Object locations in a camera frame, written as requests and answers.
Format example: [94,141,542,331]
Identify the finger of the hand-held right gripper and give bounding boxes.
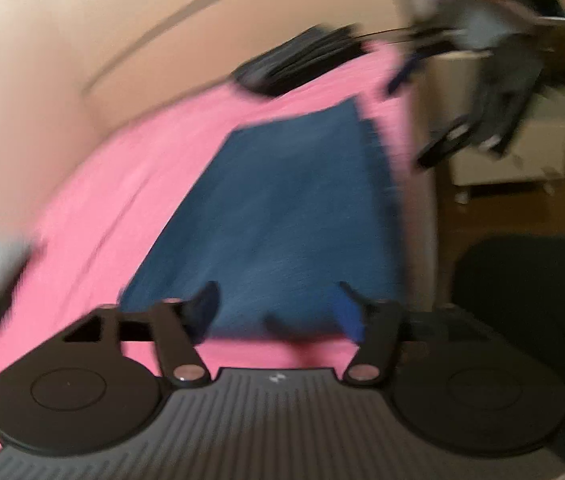
[415,115,475,171]
[386,22,445,97]

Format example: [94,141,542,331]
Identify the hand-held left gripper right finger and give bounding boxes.
[329,281,508,386]

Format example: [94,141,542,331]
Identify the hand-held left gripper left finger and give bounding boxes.
[42,281,220,388]

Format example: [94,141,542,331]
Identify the blue denim jeans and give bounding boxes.
[120,97,405,343]

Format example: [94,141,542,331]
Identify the white wheeled cabinet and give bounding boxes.
[435,47,565,206]

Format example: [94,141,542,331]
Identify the folded black pants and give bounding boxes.
[232,24,370,97]

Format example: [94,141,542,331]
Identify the pink ribbed fleece blanket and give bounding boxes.
[0,40,438,471]

